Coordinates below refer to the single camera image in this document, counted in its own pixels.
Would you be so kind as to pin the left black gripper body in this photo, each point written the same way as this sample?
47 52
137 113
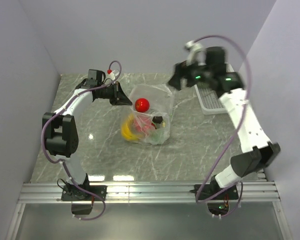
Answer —
107 92

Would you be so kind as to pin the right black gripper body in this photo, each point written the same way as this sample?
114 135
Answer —
196 74

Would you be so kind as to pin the bright red fake apple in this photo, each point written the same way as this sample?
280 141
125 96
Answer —
142 105

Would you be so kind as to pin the yellow fake banana bunch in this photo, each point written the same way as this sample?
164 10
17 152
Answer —
126 131

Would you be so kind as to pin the clear plastic bag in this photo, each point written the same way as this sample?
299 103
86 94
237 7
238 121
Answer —
161 100

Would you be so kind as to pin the pink fake dragon fruit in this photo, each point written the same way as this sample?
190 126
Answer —
142 124

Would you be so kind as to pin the dark red fake apple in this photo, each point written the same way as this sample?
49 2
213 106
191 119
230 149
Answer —
157 121

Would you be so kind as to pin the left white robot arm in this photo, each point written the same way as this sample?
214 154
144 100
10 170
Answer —
59 136

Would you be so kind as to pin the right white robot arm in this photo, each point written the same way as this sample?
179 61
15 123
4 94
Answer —
258 151

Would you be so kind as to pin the white plastic basket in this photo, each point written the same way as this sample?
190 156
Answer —
212 100

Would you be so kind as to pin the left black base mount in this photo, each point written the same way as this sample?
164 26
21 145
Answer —
82 202

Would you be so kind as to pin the aluminium rail frame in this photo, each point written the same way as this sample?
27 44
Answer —
149 188

